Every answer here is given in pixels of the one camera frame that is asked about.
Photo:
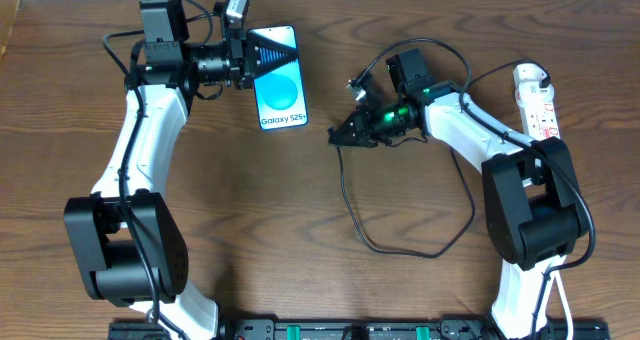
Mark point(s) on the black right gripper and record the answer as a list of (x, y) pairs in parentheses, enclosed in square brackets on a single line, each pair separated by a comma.
[(365, 126)]

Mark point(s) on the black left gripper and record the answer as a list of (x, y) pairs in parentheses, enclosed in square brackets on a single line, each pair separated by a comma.
[(240, 60)]

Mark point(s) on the blue Galaxy smartphone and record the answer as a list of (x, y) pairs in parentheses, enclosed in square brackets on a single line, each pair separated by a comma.
[(280, 94)]

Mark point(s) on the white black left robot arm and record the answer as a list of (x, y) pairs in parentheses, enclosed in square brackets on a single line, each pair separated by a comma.
[(127, 246)]

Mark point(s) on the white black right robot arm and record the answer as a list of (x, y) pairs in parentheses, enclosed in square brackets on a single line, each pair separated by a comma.
[(536, 216)]

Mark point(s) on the white power strip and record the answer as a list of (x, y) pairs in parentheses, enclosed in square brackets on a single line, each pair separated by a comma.
[(538, 115)]

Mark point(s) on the brown cardboard panel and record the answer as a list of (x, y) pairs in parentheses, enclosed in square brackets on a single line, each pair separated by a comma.
[(9, 10)]

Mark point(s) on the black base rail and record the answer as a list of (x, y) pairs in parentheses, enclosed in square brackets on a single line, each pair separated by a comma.
[(452, 328)]

